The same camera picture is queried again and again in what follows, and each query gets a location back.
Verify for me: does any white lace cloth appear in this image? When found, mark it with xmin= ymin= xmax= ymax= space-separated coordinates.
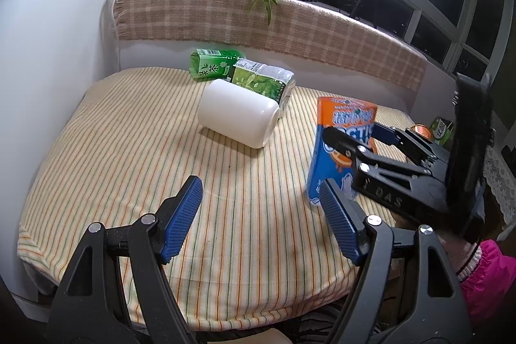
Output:
xmin=483 ymin=144 xmax=516 ymax=221

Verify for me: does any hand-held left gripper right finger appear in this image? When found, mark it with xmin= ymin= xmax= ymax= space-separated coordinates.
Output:
xmin=318 ymin=179 xmax=473 ymax=344

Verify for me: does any green tea bottle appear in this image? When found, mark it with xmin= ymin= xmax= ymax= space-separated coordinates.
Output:
xmin=189 ymin=48 xmax=247 ymax=81

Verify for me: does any dark striped cloth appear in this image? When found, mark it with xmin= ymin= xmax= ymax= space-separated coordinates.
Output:
xmin=278 ymin=306 xmax=388 ymax=344

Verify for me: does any copper-coloured round object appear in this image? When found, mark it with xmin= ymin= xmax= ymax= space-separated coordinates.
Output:
xmin=410 ymin=122 xmax=431 ymax=140

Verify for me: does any green tissue pack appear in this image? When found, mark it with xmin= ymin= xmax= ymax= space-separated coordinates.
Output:
xmin=231 ymin=59 xmax=296 ymax=110

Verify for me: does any small green box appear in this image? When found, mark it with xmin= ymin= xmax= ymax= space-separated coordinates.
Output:
xmin=429 ymin=117 xmax=456 ymax=148

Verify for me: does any striped tablecloth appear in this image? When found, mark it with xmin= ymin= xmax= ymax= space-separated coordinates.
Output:
xmin=18 ymin=66 xmax=417 ymax=329

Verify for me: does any person's right forearm pink sleeve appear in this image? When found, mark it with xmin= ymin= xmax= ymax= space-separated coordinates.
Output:
xmin=437 ymin=233 xmax=516 ymax=332

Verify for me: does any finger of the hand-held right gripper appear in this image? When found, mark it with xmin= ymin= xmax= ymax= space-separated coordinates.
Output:
xmin=322 ymin=125 xmax=450 ymax=216
xmin=372 ymin=124 xmax=449 ymax=168

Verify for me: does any orange and blue snack bag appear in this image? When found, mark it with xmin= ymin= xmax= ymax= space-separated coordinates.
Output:
xmin=307 ymin=96 xmax=380 ymax=208

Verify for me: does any white cup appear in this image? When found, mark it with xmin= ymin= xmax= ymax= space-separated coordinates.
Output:
xmin=197 ymin=79 xmax=281 ymax=148

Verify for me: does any plaid blanket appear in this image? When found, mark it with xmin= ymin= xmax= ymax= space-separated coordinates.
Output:
xmin=112 ymin=0 xmax=427 ymax=92

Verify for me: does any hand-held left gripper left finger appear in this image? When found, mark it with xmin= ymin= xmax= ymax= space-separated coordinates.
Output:
xmin=46 ymin=175 xmax=203 ymax=344

